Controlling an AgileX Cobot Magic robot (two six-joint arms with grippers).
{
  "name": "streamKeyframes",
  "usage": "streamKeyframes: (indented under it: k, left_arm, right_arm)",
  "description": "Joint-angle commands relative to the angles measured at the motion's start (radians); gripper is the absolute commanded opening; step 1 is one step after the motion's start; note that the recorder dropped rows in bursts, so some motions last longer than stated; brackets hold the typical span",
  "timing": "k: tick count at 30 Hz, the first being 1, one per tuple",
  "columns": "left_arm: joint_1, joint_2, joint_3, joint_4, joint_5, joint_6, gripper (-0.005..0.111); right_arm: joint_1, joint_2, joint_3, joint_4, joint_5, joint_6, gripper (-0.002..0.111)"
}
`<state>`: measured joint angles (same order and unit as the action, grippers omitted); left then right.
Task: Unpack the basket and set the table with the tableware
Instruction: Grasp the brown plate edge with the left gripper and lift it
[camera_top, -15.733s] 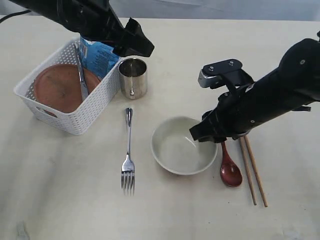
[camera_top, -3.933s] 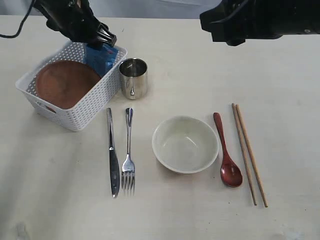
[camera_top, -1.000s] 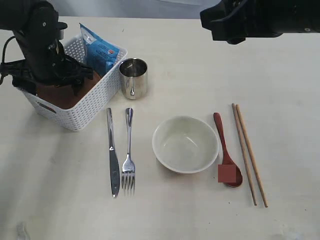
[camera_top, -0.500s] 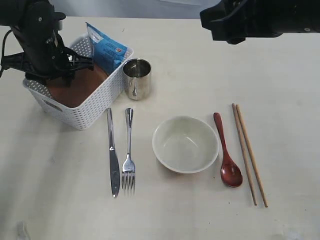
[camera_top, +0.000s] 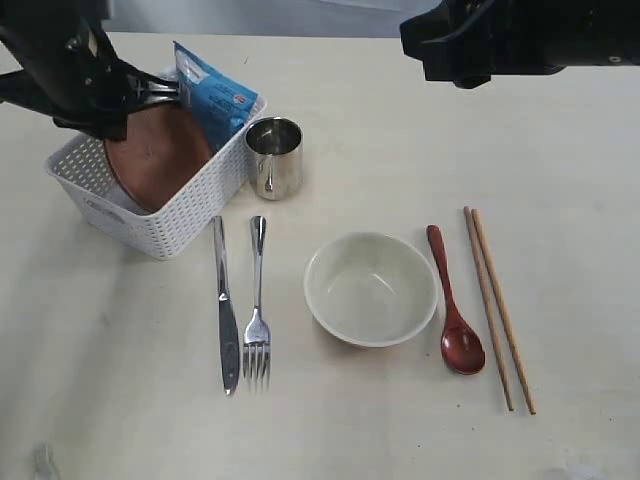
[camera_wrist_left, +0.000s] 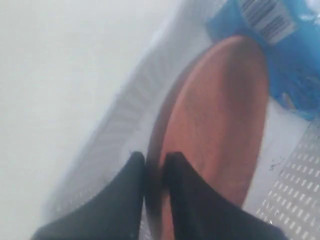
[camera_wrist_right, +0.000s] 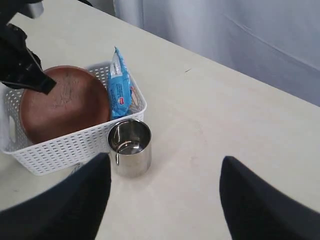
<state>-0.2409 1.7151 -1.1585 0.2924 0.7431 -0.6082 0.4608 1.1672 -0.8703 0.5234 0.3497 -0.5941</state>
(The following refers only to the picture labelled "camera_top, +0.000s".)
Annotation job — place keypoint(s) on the red-brown wooden spoon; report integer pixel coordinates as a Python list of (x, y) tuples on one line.
[(461, 348)]

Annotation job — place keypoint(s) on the shiny steel cup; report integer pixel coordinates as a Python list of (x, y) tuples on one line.
[(274, 146)]

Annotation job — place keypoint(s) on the brown round plate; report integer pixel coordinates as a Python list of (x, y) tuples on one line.
[(163, 150)]

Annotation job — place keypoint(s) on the steel spoon long handle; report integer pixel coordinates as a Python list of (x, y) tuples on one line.
[(256, 350)]

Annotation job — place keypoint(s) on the white perforated plastic basket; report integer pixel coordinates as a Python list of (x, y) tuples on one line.
[(84, 169)]

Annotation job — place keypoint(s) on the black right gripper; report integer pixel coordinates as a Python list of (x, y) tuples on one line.
[(469, 42)]

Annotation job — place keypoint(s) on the blue snack packet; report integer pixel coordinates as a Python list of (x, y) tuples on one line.
[(220, 105)]

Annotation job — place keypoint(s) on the wooden chopstick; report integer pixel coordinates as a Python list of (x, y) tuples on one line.
[(483, 280), (504, 312)]

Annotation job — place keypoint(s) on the white curtain backdrop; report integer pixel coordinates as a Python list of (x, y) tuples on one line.
[(297, 18)]

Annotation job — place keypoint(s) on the white ceramic bowl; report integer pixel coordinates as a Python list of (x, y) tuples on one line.
[(370, 289)]

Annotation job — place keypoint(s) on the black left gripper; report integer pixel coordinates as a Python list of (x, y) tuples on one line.
[(70, 70)]

